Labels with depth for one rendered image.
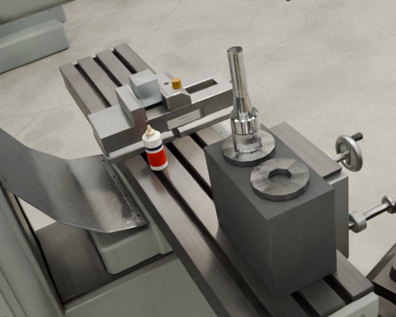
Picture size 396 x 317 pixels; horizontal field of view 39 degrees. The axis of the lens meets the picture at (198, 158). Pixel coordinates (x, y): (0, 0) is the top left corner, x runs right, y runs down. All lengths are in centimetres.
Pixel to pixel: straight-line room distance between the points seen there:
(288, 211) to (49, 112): 281
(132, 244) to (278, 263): 48
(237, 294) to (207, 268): 8
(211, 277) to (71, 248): 53
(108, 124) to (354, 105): 192
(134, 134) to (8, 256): 40
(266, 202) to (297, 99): 231
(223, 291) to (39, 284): 43
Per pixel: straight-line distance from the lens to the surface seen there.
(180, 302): 149
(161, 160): 124
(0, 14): 100
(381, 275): 140
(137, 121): 130
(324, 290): 97
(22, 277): 119
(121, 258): 131
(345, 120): 295
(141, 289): 138
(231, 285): 99
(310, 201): 85
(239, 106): 89
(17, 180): 118
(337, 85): 324
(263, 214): 83
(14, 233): 115
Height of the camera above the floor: 168
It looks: 37 degrees down
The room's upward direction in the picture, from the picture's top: 12 degrees counter-clockwise
